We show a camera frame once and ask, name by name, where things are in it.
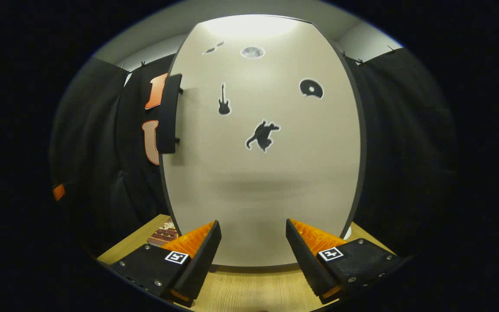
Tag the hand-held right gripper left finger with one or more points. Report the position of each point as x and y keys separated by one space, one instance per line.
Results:
x=202 y=260

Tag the dark grey cabinet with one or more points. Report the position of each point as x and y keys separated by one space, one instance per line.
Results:
x=363 y=151

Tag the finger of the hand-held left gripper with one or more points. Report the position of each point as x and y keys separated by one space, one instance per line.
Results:
x=59 y=192

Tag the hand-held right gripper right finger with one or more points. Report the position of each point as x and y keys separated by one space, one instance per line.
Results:
x=306 y=262

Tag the white round object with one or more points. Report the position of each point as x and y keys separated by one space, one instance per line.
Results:
x=348 y=233

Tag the brown cover book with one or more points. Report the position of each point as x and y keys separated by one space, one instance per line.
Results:
x=163 y=236

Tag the beige cabinet door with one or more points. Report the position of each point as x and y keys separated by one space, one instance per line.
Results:
x=275 y=182

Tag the black backdrop cloth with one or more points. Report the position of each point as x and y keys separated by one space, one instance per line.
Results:
x=405 y=151

